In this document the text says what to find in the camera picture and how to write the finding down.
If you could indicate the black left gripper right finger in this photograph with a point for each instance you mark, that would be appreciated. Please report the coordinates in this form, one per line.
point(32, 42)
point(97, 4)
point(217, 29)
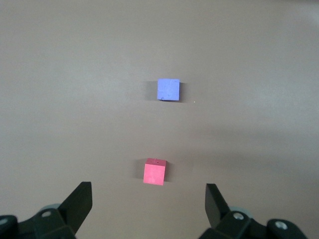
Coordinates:
point(216, 206)

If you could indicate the blue cube block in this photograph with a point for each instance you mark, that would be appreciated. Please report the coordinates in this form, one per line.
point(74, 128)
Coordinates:
point(168, 89)

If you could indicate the pink cube block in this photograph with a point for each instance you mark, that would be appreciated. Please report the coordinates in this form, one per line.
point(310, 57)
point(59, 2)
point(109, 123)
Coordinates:
point(154, 172)

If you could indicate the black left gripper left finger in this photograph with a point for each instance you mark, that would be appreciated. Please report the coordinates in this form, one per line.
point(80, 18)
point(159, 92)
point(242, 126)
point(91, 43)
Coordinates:
point(74, 209)

